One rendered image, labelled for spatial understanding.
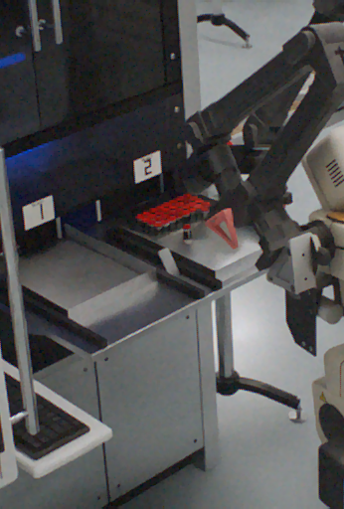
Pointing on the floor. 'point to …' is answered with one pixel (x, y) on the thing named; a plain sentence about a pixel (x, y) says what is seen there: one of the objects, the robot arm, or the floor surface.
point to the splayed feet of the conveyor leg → (261, 393)
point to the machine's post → (189, 50)
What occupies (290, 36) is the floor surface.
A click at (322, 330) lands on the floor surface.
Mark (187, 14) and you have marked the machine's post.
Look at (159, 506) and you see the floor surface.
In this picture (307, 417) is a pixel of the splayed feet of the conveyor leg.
